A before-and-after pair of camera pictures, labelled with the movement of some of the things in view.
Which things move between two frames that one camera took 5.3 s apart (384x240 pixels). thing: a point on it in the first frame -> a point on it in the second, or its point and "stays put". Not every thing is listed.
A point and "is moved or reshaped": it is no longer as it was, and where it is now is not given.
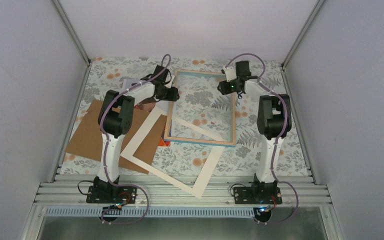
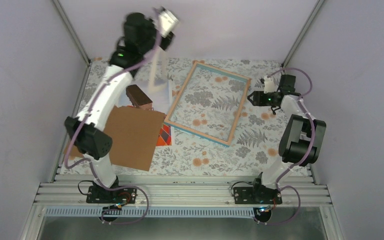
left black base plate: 111,194 stays put
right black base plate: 257,195 stays put
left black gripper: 173,96 -> 171,36
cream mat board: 151,122 is moved or reshaped
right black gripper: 225,89 -> 258,100
